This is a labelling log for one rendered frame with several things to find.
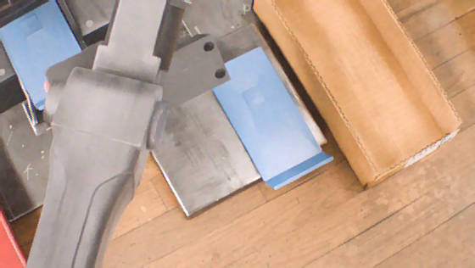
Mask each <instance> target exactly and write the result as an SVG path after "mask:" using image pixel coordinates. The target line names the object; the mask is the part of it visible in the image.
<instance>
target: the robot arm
mask: <svg viewBox="0 0 475 268"><path fill-rule="evenodd" d="M186 5H187V3H186V2H185V1H183V0H115V5H114V8H113V12H112V15H111V18H110V22H109V28H108V31H107V35H106V39H105V41H100V42H96V43H95V44H93V45H91V46H89V47H87V49H85V50H83V51H81V52H79V53H77V54H75V55H73V56H70V57H69V58H67V59H65V60H63V61H59V62H58V63H56V64H53V65H52V66H49V67H47V68H46V70H45V72H44V75H45V76H46V78H47V81H45V83H44V87H45V89H46V91H47V95H46V101H45V105H44V111H43V118H44V121H45V122H48V123H50V124H51V126H52V128H53V142H52V145H51V148H50V150H49V158H50V171H49V177H48V182H47V192H46V195H45V202H44V205H43V206H42V207H43V210H42V213H41V218H40V220H39V222H38V227H37V229H36V235H35V236H34V241H33V243H32V248H31V251H30V252H31V253H30V254H29V257H28V261H27V263H26V268H102V266H103V260H104V257H105V255H106V253H107V249H108V246H109V243H110V241H111V240H110V239H111V238H112V236H113V233H114V231H115V228H116V226H117V224H118V222H119V221H120V219H121V217H122V214H123V213H124V211H125V209H126V207H128V205H129V204H130V202H131V201H132V200H133V199H134V196H135V193H136V190H137V187H139V184H140V181H141V179H142V175H143V171H144V168H145V165H146V162H147V160H148V156H149V152H150V151H153V152H154V151H158V150H159V148H160V144H161V143H162V136H163V133H164V129H165V123H166V119H167V115H168V114H169V110H170V109H173V108H175V107H176V106H178V105H180V104H182V103H185V102H186V101H187V100H189V99H192V98H195V97H197V96H198V95H200V94H202V93H204V92H207V91H208V90H210V89H212V88H214V87H217V86H219V85H220V84H222V83H224V82H227V81H229V80H231V78H230V76H229V75H228V72H227V70H226V66H225V65H224V62H223V60H222V57H221V55H220V52H219V50H218V47H217V46H216V45H215V41H214V38H213V35H212V34H202V33H199V34H197V35H194V36H192V37H190V38H189V39H187V40H186V41H185V42H183V43H181V44H178V45H176V42H177V38H178V36H179V32H180V28H181V24H182V19H183V15H184V12H185V8H186Z"/></svg>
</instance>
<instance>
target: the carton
mask: <svg viewBox="0 0 475 268"><path fill-rule="evenodd" d="M252 8H253V10H254V13H255V14H256V15H257V16H258V18H259V20H260V22H261V24H262V25H263V26H264V27H265V29H266V30H267V32H268V34H269V35H270V37H271V39H272V41H274V43H275V45H276V46H277V48H278V50H279V52H281V54H282V56H283V57H284V58H285V60H286V62H287V63H288V66H289V67H290V69H291V70H292V72H293V73H294V75H295V77H296V78H297V80H298V81H299V84H300V85H301V86H302V88H303V89H304V91H305V93H306V95H307V96H308V98H309V99H310V101H311V102H312V103H313V105H314V106H315V108H316V110H317V112H318V113H319V115H320V116H321V118H322V120H323V121H324V123H325V124H326V128H327V129H328V131H329V132H330V134H331V135H332V138H333V139H334V141H335V143H336V144H337V145H338V147H339V149H340V150H341V152H342V154H343V155H344V157H345V159H346V160H347V162H348V164H349V166H350V167H351V169H352V171H353V172H354V175H355V177H356V178H357V180H358V181H359V182H360V184H361V185H362V187H363V190H364V191H366V190H368V189H370V188H372V187H373V186H375V185H377V184H378V183H379V182H381V181H383V180H385V179H386V178H388V177H390V176H391V175H393V174H394V173H396V172H398V171H400V170H401V169H403V168H405V167H407V166H408V165H411V164H412V163H414V162H415V161H417V160H419V159H420V158H422V157H425V156H426V155H427V154H430V153H431V152H432V151H433V150H435V149H436V148H439V147H441V145H443V144H445V143H446V142H448V141H449V140H452V139H454V136H455V135H456V134H457V132H458V131H459V130H460V128H459V129H458V130H457V131H455V130H456V129H457V127H458V126H459V125H460V124H461V118H460V117H459V116H458V114H457V112H456V111H455V109H454V107H453V106H452V104H451V102H450V100H449V99H448V97H447V95H446V93H445V92H444V91H443V89H442V87H441V86H440V84H439V82H438V81H437V79H436V76H434V74H433V72H432V71H431V70H430V69H429V66H428V64H427V62H426V61H425V60H424V58H423V57H422V55H421V53H420V51H419V50H418V48H417V47H416V45H415V44H414V43H413V41H412V40H411V37H410V36H409V34H408V33H407V31H406V30H405V29H404V27H403V26H402V24H401V23H400V21H399V20H398V18H397V16H396V15H395V13H394V11H393V10H392V9H391V8H390V6H389V5H388V4H387V2H386V1H385V0H252Z"/></svg>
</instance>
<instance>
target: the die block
mask: <svg viewBox="0 0 475 268"><path fill-rule="evenodd" d="M107 31H108V28H106V29H104V30H101V31H100V32H98V33H96V34H94V35H92V36H90V37H88V38H87V39H85V40H84V42H85V43H86V45H87V46H88V47H89V46H91V45H93V44H95V43H96V42H100V41H105V39H106V35H107ZM26 99H27V97H26V95H25V94H24V91H23V89H22V87H21V84H20V82H19V81H18V76H16V77H15V78H14V79H12V80H10V81H8V82H7V83H5V84H3V85H2V86H0V114H2V113H3V112H5V111H7V110H8V109H11V108H13V107H14V106H16V105H18V104H19V103H22V102H23V101H25V100H26Z"/></svg>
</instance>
